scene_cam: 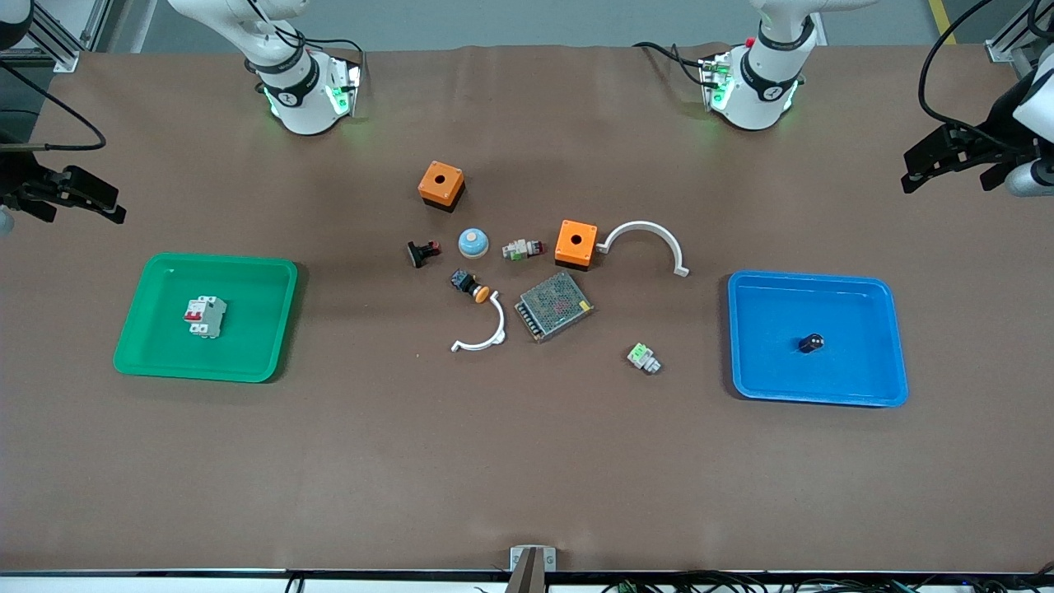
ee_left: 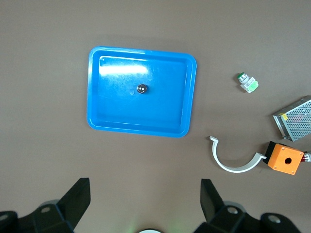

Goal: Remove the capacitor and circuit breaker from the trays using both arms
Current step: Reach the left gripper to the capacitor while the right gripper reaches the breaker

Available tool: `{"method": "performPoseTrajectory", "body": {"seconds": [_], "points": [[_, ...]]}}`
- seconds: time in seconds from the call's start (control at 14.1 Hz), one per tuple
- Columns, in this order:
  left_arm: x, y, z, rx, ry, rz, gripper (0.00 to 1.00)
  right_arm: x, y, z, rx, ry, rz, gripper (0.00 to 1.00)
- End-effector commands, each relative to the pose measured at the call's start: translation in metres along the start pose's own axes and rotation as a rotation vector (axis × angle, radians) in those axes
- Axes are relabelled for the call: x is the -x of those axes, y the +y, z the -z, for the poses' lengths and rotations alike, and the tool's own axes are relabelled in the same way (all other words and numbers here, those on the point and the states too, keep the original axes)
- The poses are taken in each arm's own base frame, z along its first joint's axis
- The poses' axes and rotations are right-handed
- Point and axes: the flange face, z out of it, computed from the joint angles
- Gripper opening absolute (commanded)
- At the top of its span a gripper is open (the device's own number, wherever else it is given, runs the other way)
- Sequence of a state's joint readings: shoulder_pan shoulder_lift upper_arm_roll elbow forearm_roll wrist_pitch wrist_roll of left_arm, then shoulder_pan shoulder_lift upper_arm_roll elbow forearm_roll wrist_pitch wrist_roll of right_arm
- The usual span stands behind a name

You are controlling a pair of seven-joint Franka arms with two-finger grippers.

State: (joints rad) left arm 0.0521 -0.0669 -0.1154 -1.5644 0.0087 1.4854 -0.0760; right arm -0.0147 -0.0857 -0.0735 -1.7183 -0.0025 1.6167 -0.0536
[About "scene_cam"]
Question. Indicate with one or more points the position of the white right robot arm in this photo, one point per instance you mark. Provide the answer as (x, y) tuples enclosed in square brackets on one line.
[(306, 99)]

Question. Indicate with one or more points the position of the orange button box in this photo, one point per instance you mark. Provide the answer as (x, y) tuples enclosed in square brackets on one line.
[(575, 241), (440, 181)]

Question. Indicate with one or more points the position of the green plastic tray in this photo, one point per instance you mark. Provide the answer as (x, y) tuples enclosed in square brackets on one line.
[(247, 321)]

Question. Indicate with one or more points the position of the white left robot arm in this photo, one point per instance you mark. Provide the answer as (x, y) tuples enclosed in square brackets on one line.
[(762, 91)]

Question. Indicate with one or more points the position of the black red switch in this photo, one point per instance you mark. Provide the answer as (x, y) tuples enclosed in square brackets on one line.
[(422, 254)]

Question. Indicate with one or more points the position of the black orange-capped push button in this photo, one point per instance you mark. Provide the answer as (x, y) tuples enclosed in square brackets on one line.
[(468, 284)]

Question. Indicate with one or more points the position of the metal table edge bracket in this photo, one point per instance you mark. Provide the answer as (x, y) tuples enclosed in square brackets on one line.
[(533, 564)]

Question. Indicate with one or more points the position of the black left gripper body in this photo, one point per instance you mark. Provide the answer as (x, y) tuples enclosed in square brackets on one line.
[(994, 150)]

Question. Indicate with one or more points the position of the white green red switch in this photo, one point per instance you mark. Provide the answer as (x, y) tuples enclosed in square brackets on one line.
[(520, 249)]

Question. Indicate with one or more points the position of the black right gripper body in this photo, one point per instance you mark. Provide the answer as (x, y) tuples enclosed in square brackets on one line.
[(18, 177)]

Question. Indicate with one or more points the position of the green white contact block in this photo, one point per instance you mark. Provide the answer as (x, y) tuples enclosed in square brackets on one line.
[(643, 357)]

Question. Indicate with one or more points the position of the small white arc clamp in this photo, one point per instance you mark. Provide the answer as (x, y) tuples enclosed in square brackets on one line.
[(498, 325)]

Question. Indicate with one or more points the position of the white red circuit breaker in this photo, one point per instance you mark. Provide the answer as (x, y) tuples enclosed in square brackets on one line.
[(206, 317)]

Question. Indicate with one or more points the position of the blue dome button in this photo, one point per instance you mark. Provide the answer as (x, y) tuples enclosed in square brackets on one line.
[(473, 243)]

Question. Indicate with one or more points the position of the metal mesh power supply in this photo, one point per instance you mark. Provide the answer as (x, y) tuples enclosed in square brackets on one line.
[(554, 306)]

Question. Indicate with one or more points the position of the aluminium frame profile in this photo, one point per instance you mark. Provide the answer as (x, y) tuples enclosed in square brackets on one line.
[(66, 37), (1011, 41)]

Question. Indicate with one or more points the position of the blue plastic tray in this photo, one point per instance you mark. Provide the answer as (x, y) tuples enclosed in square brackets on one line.
[(774, 338)]

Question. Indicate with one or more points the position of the large white arc clamp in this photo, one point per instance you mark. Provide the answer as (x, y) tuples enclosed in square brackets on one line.
[(646, 226)]

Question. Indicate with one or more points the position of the small black capacitor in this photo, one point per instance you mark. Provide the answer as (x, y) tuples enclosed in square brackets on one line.
[(811, 343)]

